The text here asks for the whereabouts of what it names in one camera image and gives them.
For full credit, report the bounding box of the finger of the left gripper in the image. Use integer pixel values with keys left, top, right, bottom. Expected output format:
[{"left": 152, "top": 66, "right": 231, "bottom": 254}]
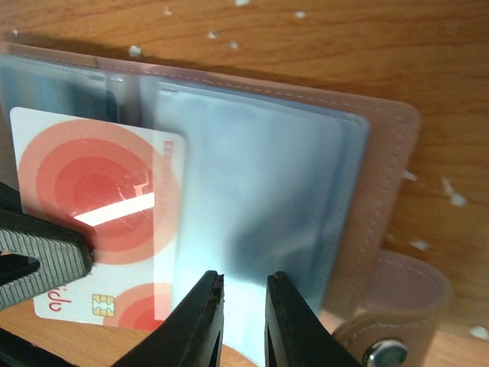
[{"left": 1, "top": 183, "right": 93, "bottom": 310}]

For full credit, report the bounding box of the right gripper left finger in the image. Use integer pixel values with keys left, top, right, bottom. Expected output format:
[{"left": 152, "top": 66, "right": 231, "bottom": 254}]
[{"left": 115, "top": 271, "right": 224, "bottom": 366}]

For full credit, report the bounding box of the blue credit card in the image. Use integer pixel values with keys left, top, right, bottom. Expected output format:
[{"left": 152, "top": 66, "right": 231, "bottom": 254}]
[{"left": 1, "top": 66, "right": 118, "bottom": 122}]

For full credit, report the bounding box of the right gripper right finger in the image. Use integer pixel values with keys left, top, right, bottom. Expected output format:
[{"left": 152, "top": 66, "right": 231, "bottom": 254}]
[{"left": 265, "top": 271, "right": 360, "bottom": 367}]

